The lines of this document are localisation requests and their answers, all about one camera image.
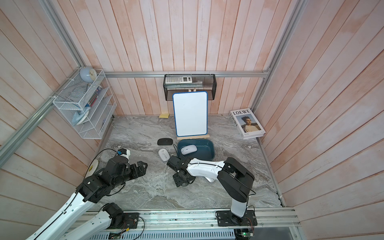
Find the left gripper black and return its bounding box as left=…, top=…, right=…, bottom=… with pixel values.
left=111, top=161, right=148, bottom=189

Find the flat black mouse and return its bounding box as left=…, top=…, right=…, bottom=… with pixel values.
left=157, top=138, right=173, bottom=146

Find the yellow sticky note pad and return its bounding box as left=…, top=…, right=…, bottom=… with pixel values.
left=159, top=113, right=170, bottom=119

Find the slim white mouse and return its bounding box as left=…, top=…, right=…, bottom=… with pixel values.
left=180, top=145, right=198, bottom=156

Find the white item in rack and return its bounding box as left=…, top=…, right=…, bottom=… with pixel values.
left=72, top=106, right=91, bottom=126

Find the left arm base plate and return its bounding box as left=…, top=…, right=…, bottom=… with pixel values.
left=101, top=202, right=141, bottom=230

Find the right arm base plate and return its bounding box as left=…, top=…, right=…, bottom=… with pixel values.
left=215, top=210, right=258, bottom=227

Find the Loewe book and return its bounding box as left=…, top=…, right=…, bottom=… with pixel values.
left=230, top=108, right=266, bottom=140

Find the white wire shelf rack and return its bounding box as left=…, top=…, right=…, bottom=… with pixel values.
left=53, top=69, right=117, bottom=140

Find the black mesh wall basket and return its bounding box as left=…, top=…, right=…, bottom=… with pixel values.
left=163, top=74, right=217, bottom=101

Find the white tape roll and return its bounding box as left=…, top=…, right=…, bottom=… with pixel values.
left=84, top=159, right=99, bottom=179

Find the teal storage box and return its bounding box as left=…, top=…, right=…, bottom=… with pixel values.
left=177, top=139, right=215, bottom=161

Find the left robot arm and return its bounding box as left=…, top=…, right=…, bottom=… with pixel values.
left=28, top=154, right=148, bottom=240

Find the blue framed whiteboard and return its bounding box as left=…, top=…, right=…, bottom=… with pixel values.
left=173, top=91, right=208, bottom=137

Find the white calculator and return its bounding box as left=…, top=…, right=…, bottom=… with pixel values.
left=165, top=76, right=193, bottom=85

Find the white mouse with logo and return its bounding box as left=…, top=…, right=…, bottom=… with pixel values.
left=158, top=149, right=171, bottom=162

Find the aluminium front rail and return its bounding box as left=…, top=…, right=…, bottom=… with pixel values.
left=53, top=207, right=302, bottom=234

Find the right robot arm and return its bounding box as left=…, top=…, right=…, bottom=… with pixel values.
left=167, top=156, right=256, bottom=227

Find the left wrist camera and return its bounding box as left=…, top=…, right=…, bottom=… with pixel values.
left=117, top=148, right=131, bottom=159

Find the green circuit board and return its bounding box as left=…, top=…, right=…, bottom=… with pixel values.
left=234, top=229, right=254, bottom=240

